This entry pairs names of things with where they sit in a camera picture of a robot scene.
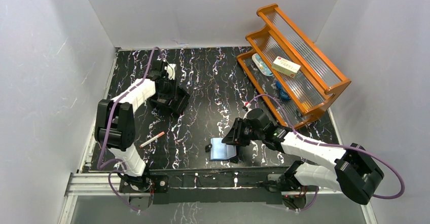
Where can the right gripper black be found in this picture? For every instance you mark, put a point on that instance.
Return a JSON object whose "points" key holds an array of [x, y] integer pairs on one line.
{"points": [[235, 135]]}

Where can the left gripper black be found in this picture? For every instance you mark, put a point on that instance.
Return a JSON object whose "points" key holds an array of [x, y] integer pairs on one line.
{"points": [[173, 101]]}

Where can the black box of cards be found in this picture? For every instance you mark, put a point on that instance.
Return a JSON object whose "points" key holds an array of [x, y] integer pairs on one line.
{"points": [[175, 106]]}

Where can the black card holder wallet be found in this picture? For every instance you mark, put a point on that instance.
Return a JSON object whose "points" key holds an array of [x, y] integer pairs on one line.
{"points": [[219, 151]]}

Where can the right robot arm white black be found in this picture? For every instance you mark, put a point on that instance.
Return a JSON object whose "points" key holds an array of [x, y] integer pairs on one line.
{"points": [[350, 171]]}

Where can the blue small object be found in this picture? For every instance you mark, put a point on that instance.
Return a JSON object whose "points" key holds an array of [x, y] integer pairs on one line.
{"points": [[282, 93]]}

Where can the pink pen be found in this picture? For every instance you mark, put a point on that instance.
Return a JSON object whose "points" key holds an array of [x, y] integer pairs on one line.
{"points": [[152, 139]]}

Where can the white blue oval package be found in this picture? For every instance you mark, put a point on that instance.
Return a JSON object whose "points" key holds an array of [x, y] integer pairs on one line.
{"points": [[261, 66]]}

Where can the orange wooden shelf rack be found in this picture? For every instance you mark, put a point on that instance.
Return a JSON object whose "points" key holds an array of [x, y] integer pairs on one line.
{"points": [[297, 80]]}

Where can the cream cardboard box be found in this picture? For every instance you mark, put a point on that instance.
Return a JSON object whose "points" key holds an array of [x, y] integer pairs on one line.
{"points": [[285, 67]]}

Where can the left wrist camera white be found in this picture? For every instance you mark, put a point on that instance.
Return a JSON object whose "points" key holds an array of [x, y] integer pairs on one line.
{"points": [[171, 70]]}

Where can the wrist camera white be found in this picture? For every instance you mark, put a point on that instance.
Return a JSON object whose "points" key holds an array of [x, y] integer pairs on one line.
{"points": [[171, 70], [247, 106]]}

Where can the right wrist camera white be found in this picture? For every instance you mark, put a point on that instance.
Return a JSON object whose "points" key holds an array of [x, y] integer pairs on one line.
{"points": [[247, 106]]}

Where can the black aluminium base frame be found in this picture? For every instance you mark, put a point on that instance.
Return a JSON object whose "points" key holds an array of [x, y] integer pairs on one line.
{"points": [[211, 185]]}

